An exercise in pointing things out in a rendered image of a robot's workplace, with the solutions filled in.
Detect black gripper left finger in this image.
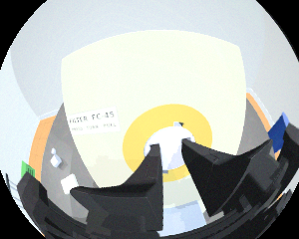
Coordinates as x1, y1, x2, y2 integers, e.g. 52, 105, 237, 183
70, 143, 164, 231

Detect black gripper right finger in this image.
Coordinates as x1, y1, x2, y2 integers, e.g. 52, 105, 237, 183
181, 138, 273, 218

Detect white flat slab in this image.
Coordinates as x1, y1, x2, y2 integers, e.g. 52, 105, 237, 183
61, 174, 79, 194

